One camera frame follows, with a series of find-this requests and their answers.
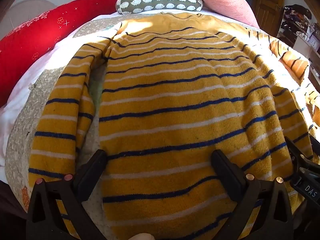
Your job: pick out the pale arched headboard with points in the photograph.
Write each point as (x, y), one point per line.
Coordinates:
(27, 12)

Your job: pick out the white bed sheet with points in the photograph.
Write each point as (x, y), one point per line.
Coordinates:
(37, 66)

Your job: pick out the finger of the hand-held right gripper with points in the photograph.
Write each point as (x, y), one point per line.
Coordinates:
(296, 156)

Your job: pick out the red pillow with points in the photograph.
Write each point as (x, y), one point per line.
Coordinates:
(37, 35)

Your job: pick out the patchwork heart quilt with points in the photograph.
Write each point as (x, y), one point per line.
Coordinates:
(17, 135)

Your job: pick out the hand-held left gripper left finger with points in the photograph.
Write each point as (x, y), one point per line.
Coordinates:
(92, 172)

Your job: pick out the yellow striped sweater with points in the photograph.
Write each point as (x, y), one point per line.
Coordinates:
(175, 92)

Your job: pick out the pink pillow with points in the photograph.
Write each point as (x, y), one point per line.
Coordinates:
(225, 0)

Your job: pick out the grey hedgehog print pillow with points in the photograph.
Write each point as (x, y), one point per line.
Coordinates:
(160, 3)

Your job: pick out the cluttered shelf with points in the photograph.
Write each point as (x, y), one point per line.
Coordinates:
(297, 17)

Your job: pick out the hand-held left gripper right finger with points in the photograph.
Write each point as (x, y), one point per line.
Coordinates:
(225, 170)

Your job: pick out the wooden door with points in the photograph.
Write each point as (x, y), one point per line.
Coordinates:
(268, 2)

